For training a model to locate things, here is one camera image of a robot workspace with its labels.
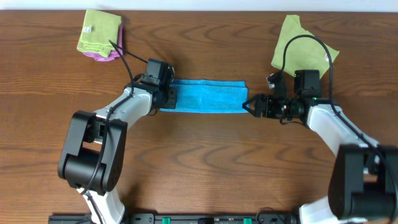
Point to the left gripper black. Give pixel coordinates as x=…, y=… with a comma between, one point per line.
x=171, y=104

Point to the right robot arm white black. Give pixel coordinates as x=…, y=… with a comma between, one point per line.
x=360, y=188

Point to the blue microfiber cloth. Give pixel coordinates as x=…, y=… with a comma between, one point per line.
x=209, y=96

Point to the green folded cloth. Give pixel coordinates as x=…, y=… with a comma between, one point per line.
x=98, y=28

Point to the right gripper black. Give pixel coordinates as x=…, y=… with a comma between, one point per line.
x=268, y=99

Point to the green cloth unfolded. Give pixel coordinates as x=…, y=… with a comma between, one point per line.
x=303, y=53

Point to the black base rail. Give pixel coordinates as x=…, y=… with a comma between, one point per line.
x=262, y=218

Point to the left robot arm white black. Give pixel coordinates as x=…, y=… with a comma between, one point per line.
x=92, y=156

